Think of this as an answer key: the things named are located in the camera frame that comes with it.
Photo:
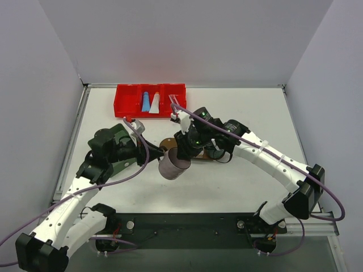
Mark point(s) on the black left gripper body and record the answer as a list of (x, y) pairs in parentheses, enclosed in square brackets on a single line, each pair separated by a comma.
[(142, 154)]

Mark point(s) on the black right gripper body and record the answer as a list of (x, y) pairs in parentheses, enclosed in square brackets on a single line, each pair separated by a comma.
[(184, 153)]

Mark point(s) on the dark green enamel mug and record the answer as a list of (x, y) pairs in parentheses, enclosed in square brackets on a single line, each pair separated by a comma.
[(215, 154)]

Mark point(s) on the translucent purple cup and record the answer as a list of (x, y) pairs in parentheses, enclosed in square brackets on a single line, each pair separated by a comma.
[(170, 167)]

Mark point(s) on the blue toothpaste tube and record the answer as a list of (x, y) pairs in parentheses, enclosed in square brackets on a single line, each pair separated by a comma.
[(145, 102)]

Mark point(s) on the white toothpaste tube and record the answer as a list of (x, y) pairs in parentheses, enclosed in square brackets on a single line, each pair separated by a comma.
[(154, 108)]

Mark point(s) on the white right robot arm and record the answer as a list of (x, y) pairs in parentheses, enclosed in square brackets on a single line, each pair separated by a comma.
[(302, 182)]

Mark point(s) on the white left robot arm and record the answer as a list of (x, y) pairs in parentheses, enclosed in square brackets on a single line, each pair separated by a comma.
[(51, 244)]

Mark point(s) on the oval wooden tray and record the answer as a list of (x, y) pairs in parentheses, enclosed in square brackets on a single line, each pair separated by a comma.
[(169, 143)]

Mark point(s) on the green metal tray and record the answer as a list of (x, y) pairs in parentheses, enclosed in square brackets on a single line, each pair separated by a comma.
[(107, 144)]

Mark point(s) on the toothbrush in clear wrapper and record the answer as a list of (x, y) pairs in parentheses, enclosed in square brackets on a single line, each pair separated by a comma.
[(174, 110)]

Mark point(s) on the red plastic divided bin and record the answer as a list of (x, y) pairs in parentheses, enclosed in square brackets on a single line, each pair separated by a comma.
[(128, 101)]

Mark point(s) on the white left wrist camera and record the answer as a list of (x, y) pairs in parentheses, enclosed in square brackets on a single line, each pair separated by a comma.
[(135, 126)]

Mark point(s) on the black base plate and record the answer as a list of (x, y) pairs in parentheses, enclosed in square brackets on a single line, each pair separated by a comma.
[(127, 231)]

